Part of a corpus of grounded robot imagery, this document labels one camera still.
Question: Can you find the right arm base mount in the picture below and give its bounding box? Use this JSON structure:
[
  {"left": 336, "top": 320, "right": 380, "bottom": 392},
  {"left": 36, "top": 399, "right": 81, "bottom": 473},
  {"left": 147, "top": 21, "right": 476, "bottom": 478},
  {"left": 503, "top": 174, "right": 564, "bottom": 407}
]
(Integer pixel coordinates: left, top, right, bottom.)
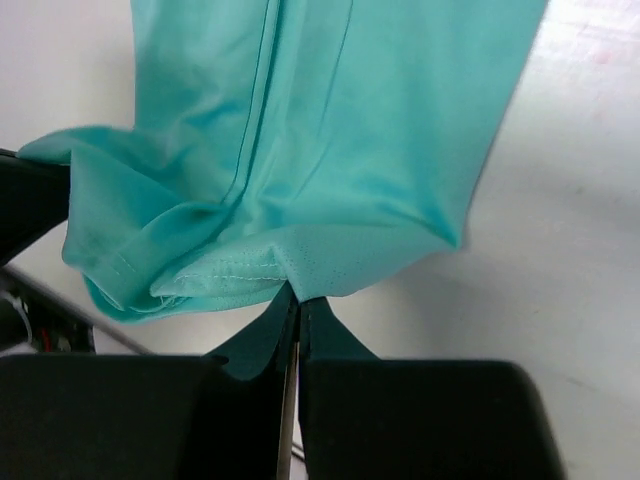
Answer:
[{"left": 1, "top": 268, "right": 95, "bottom": 354}]

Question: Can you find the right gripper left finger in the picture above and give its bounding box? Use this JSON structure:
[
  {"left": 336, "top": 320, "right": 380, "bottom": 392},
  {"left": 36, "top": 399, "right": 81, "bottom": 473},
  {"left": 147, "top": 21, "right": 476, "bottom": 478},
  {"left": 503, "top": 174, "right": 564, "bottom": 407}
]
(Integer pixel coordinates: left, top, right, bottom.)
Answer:
[{"left": 1, "top": 287, "right": 298, "bottom": 479}]

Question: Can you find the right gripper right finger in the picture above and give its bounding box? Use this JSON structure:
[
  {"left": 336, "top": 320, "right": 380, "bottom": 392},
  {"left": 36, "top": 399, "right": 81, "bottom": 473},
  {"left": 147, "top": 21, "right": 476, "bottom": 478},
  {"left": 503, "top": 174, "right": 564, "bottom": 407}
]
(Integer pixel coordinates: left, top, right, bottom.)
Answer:
[{"left": 299, "top": 299, "right": 565, "bottom": 479}]

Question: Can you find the teal t shirt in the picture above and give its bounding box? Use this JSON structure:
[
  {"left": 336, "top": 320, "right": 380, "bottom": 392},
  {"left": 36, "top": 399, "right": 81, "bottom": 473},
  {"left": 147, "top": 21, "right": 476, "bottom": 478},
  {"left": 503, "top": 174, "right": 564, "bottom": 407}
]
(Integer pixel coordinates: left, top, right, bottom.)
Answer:
[{"left": 19, "top": 1, "right": 546, "bottom": 322}]

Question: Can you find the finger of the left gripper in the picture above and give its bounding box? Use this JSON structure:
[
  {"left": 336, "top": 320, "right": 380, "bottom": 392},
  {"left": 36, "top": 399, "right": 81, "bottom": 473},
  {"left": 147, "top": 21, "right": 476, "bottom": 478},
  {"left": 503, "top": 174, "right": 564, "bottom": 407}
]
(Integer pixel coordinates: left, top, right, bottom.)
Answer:
[{"left": 0, "top": 149, "right": 70, "bottom": 265}]

